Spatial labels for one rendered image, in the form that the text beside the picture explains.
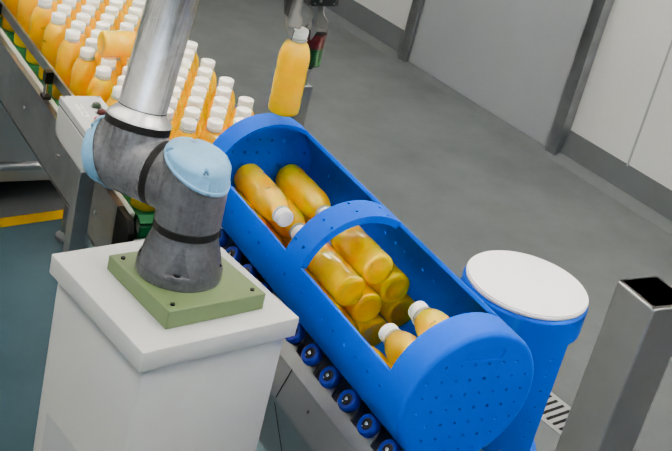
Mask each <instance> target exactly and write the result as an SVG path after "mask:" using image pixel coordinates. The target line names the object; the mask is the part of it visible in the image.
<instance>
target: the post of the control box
mask: <svg viewBox="0 0 672 451"><path fill-rule="evenodd" d="M94 182H95V181H94V180H93V179H91V178H90V177H89V176H88V175H87V173H82V172H81V171H80V169H79V168H78V167H77V165H76V164H75V170H74V177H73V183H72V190H71V197H70V204H69V210H68V217H67V224H66V231H65V238H64V244H63V251H62V252H69V251H75V250H81V249H84V246H85V240H86V234H87V227H88V221H89V214H90V208H91V202H92V195H93V189H94Z"/></svg>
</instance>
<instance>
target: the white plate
mask: <svg viewBox="0 0 672 451"><path fill-rule="evenodd" d="M466 275H467V278H468V280H469V281H470V283H471V284H472V286H473V287H474V288H475V289H476V290H477V291H478V292H479V293H480V294H481V295H482V296H483V297H485V298H486V299H488V300H489V301H491V302H492V303H494V304H496V305H497V306H499V307H501V308H503V309H506V310H508V311H510V312H513V313H515V314H518V315H521V316H525V317H528V318H533V319H538V320H545V321H564V320H570V319H573V318H576V317H578V316H580V315H582V314H583V313H584V312H585V311H586V309H587V307H588V303H589V299H588V295H587V293H586V291H585V289H584V288H583V286H582V285H581V284H580V282H579V281H578V280H577V279H575V278H574V277H573V276H572V275H571V274H569V273H568V272H566V271H565V270H563V269H562V268H560V267H558V266H556V265H554V264H552V263H550V262H548V261H546V260H543V259H541V258H538V257H535V256H532V255H528V254H524V253H520V252H514V251H505V250H494V251H486V252H482V253H479V254H477V255H475V256H473V257H472V258H471V259H470V260H469V261H468V264H467V267H466Z"/></svg>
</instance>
